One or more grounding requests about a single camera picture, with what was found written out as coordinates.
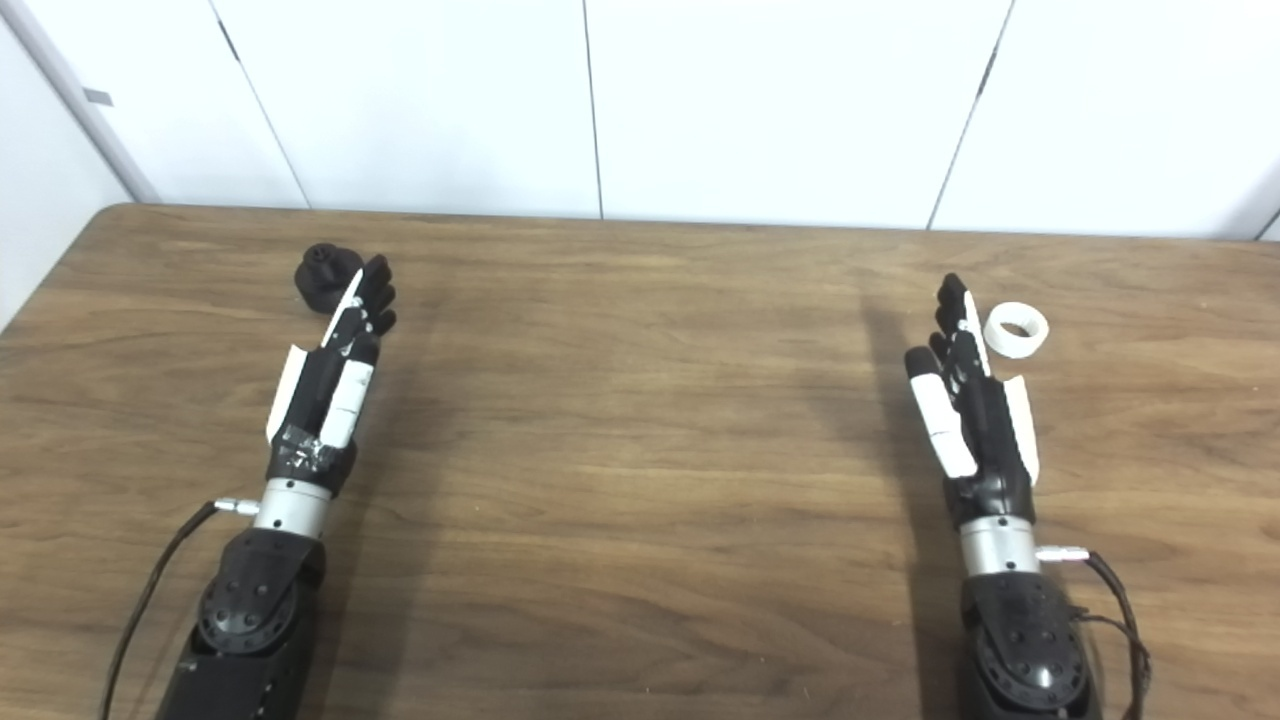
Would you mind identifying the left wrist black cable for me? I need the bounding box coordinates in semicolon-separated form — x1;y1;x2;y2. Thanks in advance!
100;497;259;720

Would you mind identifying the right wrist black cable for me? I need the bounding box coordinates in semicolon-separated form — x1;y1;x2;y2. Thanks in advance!
1035;545;1151;720

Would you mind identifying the white ring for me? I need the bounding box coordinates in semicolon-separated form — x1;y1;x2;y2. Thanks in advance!
984;301;1050;359

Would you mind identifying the grey wall corner strip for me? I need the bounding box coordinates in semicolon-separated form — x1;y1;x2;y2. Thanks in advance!
0;0;161;204

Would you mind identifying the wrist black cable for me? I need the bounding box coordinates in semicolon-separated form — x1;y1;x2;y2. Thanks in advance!
100;497;259;720
1035;545;1151;720

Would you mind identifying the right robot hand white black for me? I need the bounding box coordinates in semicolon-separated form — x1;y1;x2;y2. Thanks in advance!
904;273;1041;528

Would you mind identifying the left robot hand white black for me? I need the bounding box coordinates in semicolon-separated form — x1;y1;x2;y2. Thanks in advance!
264;254;398;498

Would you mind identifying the round black part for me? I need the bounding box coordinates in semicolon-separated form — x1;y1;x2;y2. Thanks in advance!
295;243;363;314

